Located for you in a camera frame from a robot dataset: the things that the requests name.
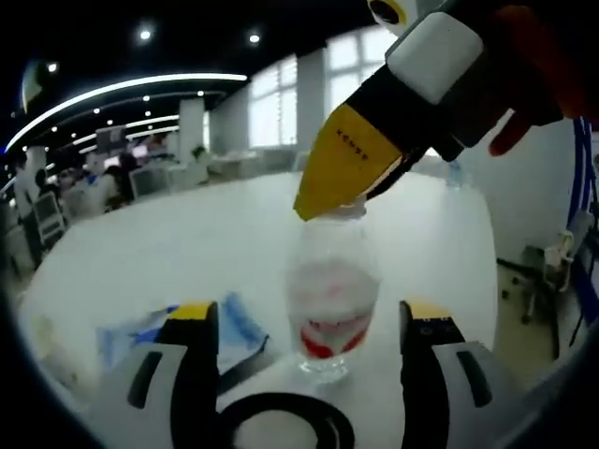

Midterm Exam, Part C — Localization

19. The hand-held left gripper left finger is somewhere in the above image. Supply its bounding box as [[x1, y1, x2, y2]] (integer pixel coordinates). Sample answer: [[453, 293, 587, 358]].
[[87, 298, 221, 449]]

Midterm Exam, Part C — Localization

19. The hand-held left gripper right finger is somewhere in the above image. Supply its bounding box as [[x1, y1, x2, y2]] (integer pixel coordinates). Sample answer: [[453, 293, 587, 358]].
[[399, 298, 516, 449]]

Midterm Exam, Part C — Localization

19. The small clear bottle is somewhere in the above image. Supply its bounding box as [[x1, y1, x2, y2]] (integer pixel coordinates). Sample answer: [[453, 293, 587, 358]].
[[444, 161, 470, 189]]

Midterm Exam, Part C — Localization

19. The black cable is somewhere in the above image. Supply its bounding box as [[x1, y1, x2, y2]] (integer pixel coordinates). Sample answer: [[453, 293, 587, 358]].
[[217, 391, 357, 449]]

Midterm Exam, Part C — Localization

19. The wet wipes pack blue lid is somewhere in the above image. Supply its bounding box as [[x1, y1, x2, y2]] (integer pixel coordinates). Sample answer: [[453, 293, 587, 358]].
[[95, 292, 271, 376]]

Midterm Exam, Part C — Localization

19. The clear bottle red label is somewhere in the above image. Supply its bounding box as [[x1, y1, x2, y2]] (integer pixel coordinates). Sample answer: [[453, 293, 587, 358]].
[[284, 205, 384, 384]]

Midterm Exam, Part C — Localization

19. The beige paper cup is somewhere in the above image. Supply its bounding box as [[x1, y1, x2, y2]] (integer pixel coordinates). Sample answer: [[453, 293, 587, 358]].
[[27, 313, 81, 390]]

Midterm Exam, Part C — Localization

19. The person's right hand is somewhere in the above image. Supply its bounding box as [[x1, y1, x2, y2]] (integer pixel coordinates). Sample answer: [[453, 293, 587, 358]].
[[486, 4, 599, 158]]

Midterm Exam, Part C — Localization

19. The large bright window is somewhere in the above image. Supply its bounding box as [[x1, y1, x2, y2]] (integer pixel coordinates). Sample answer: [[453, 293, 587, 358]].
[[326, 25, 413, 144]]

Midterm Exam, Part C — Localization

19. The narrow bright window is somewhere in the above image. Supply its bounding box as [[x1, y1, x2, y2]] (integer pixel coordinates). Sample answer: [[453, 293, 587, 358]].
[[248, 55, 300, 150]]

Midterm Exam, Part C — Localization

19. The white table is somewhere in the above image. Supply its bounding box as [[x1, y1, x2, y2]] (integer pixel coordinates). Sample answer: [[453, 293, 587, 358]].
[[18, 170, 500, 449]]

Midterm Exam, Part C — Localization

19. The white pillar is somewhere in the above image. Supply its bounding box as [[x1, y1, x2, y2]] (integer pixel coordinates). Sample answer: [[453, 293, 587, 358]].
[[178, 98, 206, 180]]

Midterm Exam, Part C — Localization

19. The grey rolling chair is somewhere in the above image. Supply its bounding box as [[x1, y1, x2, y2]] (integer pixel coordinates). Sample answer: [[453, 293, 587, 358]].
[[499, 228, 577, 329]]

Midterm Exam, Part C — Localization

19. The curved ceiling light strip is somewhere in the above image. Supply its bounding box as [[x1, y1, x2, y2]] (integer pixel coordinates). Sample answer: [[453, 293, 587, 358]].
[[4, 72, 249, 154]]

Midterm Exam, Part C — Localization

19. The hanging dark screen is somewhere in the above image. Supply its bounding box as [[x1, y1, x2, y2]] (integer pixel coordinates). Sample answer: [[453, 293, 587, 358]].
[[95, 126, 128, 152]]

